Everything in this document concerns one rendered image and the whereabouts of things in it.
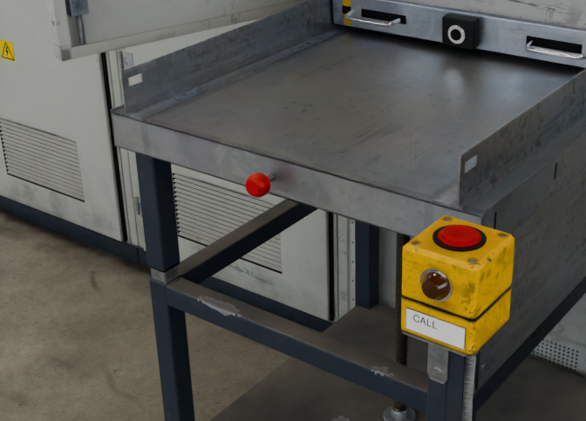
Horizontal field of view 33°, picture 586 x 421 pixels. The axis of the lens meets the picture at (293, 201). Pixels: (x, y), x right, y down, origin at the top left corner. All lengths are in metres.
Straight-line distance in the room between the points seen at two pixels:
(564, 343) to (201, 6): 0.96
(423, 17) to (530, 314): 0.57
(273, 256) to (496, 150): 1.22
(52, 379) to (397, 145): 1.26
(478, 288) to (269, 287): 1.54
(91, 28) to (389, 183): 0.72
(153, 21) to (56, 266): 1.17
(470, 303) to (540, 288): 0.55
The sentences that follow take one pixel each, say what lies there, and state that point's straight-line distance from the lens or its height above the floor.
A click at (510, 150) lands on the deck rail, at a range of 1.26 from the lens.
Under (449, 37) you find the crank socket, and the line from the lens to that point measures 1.69.
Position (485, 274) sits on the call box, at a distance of 0.91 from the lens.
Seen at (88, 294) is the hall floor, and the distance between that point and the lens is 2.66.
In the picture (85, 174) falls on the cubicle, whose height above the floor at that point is 0.24.
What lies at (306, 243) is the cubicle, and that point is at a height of 0.26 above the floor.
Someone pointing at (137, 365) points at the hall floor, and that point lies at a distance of 2.36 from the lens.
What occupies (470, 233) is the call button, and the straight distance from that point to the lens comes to 0.94.
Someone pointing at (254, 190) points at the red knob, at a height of 0.79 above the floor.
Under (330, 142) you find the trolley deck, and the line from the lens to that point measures 1.35.
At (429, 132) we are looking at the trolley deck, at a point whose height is 0.82.
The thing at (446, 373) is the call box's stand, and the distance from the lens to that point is 1.00.
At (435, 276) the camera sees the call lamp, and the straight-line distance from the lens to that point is 0.91.
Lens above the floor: 1.34
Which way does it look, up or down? 26 degrees down
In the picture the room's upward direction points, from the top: 2 degrees counter-clockwise
